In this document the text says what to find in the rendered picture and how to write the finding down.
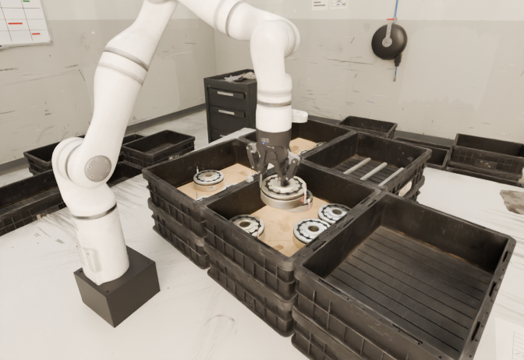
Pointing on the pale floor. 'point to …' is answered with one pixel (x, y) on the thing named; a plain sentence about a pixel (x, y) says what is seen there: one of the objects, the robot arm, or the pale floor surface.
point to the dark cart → (229, 104)
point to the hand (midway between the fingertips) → (272, 183)
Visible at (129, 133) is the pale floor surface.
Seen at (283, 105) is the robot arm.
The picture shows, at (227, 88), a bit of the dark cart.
